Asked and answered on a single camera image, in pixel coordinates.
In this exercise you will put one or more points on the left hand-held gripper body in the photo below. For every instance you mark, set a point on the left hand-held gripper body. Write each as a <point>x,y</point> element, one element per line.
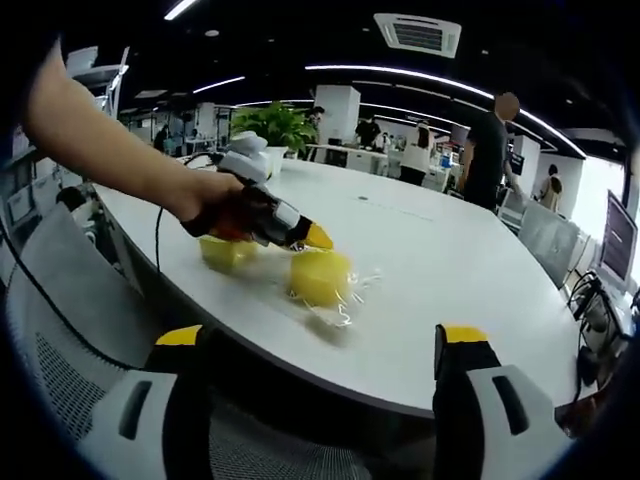
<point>247,157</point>

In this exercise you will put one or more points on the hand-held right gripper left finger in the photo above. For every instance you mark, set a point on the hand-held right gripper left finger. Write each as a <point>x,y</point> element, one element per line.
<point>159,415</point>

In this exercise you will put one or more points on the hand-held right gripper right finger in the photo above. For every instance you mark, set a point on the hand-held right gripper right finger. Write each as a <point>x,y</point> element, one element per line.
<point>480,415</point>

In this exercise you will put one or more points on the rounded yellow silicone block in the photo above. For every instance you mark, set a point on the rounded yellow silicone block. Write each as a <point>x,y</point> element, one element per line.
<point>320,280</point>

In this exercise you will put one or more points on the rectangular yellow silicone block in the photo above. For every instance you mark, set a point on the rectangular yellow silicone block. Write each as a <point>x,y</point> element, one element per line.
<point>225,255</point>

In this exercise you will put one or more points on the person's left hand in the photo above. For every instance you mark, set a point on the person's left hand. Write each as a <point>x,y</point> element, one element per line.
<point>215,200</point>

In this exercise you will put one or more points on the green plant in white pot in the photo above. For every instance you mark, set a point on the green plant in white pot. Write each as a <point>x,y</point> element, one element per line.
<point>277,125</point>

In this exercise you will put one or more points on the white ceiling light strip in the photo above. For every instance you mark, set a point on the white ceiling light strip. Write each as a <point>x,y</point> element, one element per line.
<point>220,85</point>
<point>181,7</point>
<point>450,85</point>

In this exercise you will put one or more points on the clear plastic wrapper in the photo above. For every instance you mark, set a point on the clear plastic wrapper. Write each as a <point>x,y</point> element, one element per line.
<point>340,320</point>

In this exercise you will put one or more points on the grey mesh office chair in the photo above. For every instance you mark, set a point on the grey mesh office chair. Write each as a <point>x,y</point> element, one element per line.
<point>65,310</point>
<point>550,240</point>

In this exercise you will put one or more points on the ceiling air conditioner vent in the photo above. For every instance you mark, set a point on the ceiling air conditioner vent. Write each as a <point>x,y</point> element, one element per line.
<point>417,34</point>

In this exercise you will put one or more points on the white chair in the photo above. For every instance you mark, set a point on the white chair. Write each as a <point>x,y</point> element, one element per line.
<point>512,205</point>

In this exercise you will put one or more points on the computer monitor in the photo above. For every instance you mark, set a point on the computer monitor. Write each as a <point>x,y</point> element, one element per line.
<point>617,235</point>

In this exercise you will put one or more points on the white frame stand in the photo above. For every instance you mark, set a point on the white frame stand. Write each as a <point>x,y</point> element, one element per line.
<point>107,75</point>

